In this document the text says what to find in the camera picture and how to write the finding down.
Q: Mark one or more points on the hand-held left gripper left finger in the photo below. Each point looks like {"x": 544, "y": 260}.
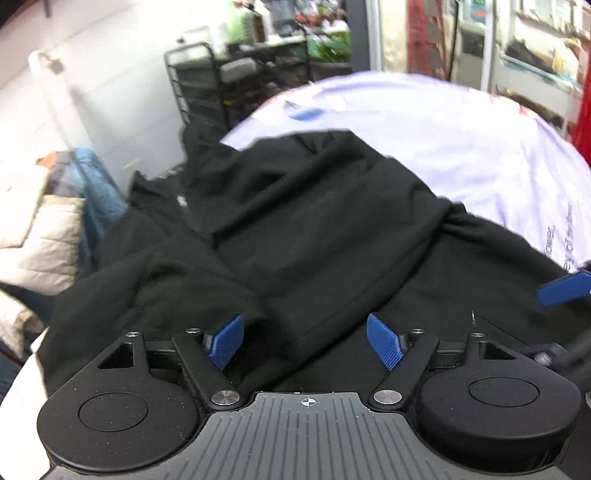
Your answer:
{"x": 226, "y": 340}

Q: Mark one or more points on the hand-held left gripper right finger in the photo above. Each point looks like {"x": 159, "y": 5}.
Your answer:
{"x": 384, "y": 341}

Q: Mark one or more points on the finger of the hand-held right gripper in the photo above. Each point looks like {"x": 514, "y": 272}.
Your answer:
{"x": 556, "y": 355}
{"x": 565, "y": 288}

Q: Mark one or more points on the black hoodie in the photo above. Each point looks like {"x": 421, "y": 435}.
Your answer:
{"x": 300, "y": 207}

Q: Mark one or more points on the red cloth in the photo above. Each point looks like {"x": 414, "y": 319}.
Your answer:
{"x": 582, "y": 124}

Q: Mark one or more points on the blue denim garment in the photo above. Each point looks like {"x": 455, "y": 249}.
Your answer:
{"x": 99, "y": 194}

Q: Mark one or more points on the cream puffer jacket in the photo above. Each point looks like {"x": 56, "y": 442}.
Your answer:
{"x": 41, "y": 240}

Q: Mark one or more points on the white shelf unit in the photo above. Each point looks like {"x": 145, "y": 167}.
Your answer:
{"x": 531, "y": 50}

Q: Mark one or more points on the red curtain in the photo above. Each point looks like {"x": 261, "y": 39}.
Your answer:
{"x": 427, "y": 37}

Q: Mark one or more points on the green bottle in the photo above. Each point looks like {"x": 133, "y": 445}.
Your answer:
{"x": 239, "y": 21}

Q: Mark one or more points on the grey door post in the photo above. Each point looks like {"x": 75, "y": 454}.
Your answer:
{"x": 364, "y": 34}

